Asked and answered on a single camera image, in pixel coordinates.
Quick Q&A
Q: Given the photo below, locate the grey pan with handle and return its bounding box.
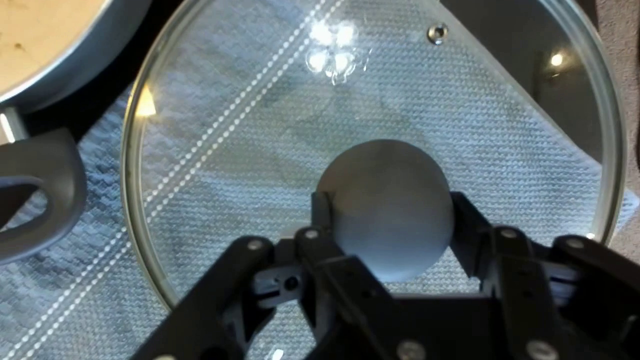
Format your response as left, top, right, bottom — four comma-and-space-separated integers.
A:
0, 0, 152, 265

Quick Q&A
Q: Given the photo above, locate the glass lid with grey knob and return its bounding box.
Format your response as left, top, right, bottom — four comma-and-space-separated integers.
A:
123, 0, 638, 305

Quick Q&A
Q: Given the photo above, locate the blue towel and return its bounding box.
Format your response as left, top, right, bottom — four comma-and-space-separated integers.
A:
0, 0, 638, 360

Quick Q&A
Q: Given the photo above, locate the round black table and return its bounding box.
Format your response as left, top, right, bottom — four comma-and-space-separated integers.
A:
19, 0, 638, 141

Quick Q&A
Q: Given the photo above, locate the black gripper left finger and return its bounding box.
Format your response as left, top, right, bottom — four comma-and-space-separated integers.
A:
133, 190, 402, 360

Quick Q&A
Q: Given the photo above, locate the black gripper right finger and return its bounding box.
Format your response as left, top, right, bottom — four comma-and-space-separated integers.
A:
452, 192, 640, 360

